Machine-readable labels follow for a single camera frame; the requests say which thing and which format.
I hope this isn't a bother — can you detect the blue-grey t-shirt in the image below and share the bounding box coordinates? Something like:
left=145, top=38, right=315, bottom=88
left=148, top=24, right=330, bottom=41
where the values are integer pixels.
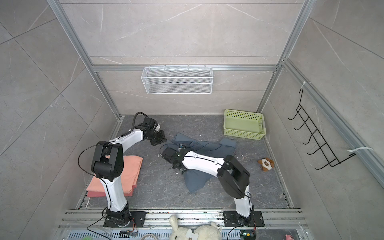
left=158, top=132, right=238, bottom=194

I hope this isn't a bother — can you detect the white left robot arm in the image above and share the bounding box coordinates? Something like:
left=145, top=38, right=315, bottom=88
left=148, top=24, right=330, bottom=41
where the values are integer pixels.
left=91, top=115, right=166, bottom=222

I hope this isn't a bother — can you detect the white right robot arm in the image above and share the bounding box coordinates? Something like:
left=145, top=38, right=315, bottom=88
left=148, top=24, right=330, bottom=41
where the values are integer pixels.
left=161, top=148, right=254, bottom=222

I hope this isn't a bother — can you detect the folded pink t-shirt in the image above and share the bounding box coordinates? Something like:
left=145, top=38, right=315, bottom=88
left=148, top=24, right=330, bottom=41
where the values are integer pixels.
left=87, top=156, right=143, bottom=198

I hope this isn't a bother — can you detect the white plush toy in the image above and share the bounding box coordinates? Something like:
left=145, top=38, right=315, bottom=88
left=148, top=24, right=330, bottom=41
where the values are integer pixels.
left=169, top=215, right=222, bottom=240

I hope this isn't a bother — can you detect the light green plastic basket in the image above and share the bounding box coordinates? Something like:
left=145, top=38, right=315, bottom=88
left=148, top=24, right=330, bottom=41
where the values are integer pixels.
left=224, top=109, right=267, bottom=141

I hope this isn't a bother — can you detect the small brown plush toy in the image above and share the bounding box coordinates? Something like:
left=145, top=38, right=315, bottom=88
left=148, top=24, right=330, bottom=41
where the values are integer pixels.
left=258, top=158, right=275, bottom=172

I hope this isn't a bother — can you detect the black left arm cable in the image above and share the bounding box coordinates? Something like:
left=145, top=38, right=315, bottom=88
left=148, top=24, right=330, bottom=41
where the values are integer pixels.
left=130, top=111, right=150, bottom=131

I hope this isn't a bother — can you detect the white wire mesh basket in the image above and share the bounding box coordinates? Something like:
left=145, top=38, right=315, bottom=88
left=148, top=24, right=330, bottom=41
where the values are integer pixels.
left=141, top=67, right=214, bottom=95

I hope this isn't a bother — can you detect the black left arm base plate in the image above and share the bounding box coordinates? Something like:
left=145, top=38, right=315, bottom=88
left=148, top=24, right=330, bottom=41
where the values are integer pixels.
left=103, top=210, right=147, bottom=228

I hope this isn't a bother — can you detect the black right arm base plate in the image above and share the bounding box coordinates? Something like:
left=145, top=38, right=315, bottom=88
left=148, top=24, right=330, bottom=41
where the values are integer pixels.
left=223, top=211, right=265, bottom=228

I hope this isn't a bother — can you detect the aluminium front rail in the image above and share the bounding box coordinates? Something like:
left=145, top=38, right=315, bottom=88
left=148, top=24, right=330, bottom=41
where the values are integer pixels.
left=59, top=209, right=309, bottom=230

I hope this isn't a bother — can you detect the black wire hook rack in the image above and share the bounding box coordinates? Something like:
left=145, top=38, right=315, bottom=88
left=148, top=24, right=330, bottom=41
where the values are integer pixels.
left=289, top=89, right=356, bottom=171

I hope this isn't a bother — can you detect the aluminium frame post left corner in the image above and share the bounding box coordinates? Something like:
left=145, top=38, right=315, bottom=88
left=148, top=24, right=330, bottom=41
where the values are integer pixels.
left=47, top=0, right=121, bottom=120

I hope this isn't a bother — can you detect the aluminium frame post corner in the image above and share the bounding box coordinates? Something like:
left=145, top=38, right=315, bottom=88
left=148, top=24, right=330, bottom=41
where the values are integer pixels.
left=47, top=0, right=121, bottom=120
left=256, top=0, right=317, bottom=113

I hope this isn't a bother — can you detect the aluminium frame post right corner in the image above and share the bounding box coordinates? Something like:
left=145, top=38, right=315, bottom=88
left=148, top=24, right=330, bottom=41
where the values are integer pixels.
left=256, top=0, right=317, bottom=113

